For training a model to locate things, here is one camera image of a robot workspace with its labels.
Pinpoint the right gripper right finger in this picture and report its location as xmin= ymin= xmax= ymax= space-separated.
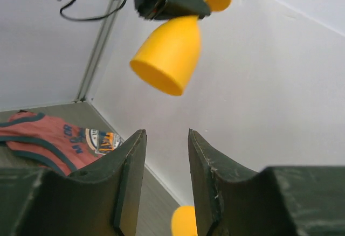
xmin=188 ymin=130 xmax=344 ymax=235

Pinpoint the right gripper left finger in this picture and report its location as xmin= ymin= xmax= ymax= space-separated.
xmin=1 ymin=129 xmax=147 ymax=235

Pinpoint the orange goblet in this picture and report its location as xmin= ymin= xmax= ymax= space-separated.
xmin=130 ymin=0 xmax=232 ymax=96
xmin=171 ymin=205 xmax=197 ymax=236

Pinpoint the red printed t-shirt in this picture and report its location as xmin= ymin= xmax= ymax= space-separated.
xmin=1 ymin=111 xmax=123 ymax=176

